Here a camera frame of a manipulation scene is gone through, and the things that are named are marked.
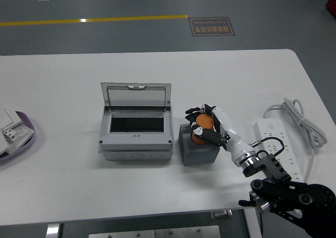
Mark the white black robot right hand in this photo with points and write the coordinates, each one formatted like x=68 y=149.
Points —
x=228 y=129

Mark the orange cylinder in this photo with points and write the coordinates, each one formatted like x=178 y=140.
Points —
x=204 y=121

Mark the grey enclosure box with lid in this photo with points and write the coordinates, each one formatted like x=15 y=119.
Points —
x=136 y=140

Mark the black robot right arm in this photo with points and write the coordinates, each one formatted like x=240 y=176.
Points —
x=294 y=193

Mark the grey cube block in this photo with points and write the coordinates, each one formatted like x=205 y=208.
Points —
x=199 y=155

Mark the white power strip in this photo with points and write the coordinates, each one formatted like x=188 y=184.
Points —
x=270 y=126

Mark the white table leg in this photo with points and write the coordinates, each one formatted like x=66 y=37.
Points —
x=253 y=225

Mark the dark floor sign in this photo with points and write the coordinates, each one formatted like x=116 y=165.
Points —
x=211 y=26

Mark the red object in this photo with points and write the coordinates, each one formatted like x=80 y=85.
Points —
x=332 y=2

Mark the yellow floor tape line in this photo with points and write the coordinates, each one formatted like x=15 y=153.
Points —
x=92 y=20

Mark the purple tray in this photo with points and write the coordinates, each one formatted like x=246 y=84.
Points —
x=27 y=120

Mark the small white terminal module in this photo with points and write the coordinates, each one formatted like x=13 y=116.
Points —
x=9 y=136

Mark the small silver table bracket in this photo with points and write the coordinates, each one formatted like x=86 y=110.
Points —
x=221 y=214

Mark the grey metal base plate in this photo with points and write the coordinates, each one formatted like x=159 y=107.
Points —
x=155 y=232

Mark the silver table leg bracket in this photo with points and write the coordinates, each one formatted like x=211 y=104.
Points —
x=53 y=231

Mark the white plastic socket frame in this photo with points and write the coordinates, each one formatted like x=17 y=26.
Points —
x=25 y=133

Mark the white switch panel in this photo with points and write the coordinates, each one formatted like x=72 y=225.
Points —
x=5 y=117

